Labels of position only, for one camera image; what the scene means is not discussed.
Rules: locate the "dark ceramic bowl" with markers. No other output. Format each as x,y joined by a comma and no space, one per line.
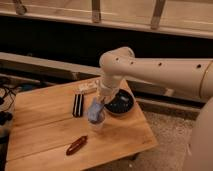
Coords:
121,104

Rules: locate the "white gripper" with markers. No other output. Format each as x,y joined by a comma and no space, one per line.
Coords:
107,90

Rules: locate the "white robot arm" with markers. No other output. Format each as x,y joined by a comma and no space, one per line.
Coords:
192,76

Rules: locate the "black striped rectangular block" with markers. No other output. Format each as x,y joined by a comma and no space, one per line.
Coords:
78,105

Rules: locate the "clear glass cup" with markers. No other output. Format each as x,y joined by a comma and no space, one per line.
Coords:
96,121

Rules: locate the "brown wooden oblong object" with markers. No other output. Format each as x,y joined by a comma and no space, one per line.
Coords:
76,145

